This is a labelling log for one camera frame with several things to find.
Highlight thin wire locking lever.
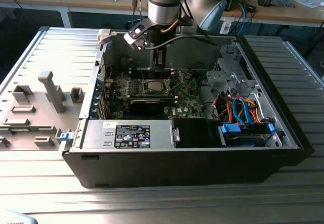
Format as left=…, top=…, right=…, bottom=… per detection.
left=169, top=78, right=184, bottom=96
left=138, top=61, right=146, bottom=83

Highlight silver CPU plate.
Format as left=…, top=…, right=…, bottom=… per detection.
left=147, top=81, right=166, bottom=92

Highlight black RAM slot bank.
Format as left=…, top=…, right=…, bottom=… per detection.
left=112, top=93, right=178, bottom=101
left=129, top=67, right=175, bottom=80

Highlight CPU socket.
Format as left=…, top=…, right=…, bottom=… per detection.
left=143, top=78, right=172, bottom=95

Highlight green motherboard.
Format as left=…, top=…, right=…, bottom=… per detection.
left=111, top=69, right=207, bottom=120

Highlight black graphics card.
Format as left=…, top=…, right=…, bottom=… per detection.
left=129, top=98, right=165, bottom=116

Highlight metal disk bay cage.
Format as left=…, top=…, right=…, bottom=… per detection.
left=205, top=44, right=261, bottom=96

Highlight long wooden desk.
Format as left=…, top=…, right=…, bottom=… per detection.
left=0, top=0, right=150, bottom=29

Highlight black fan shroud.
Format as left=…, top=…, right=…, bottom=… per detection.
left=173, top=118, right=223, bottom=149

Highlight silver power supply with label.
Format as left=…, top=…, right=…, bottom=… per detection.
left=80, top=119, right=182, bottom=150

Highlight cluttered wooden desk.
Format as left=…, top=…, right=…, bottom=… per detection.
left=220, top=0, right=324, bottom=27

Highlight hard disk in blue carrier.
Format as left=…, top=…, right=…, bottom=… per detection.
left=218, top=121, right=276, bottom=148

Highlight black open PC case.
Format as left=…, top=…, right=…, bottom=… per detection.
left=61, top=26, right=314, bottom=189

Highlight blue case latch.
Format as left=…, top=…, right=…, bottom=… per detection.
left=59, top=132, right=73, bottom=143

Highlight grey parts rack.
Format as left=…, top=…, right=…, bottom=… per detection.
left=0, top=71, right=86, bottom=151

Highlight green RAM stick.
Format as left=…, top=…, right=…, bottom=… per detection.
left=10, top=126, right=32, bottom=133

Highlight pale grey rounded device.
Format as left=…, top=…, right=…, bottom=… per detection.
left=0, top=210, right=38, bottom=224

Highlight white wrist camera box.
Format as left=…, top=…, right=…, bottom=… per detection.
left=123, top=23, right=150, bottom=51

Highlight black camera cable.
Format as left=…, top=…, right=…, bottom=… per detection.
left=143, top=34, right=220, bottom=51

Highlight beige case handle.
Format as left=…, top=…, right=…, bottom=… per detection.
left=97, top=28, right=112, bottom=45

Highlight blue hanging cable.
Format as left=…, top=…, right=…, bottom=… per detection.
left=237, top=1, right=250, bottom=35

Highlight blue flat data wire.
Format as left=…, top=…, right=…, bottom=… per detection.
left=232, top=97, right=254, bottom=126

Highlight orange power wires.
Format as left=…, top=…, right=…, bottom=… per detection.
left=222, top=95, right=264, bottom=125

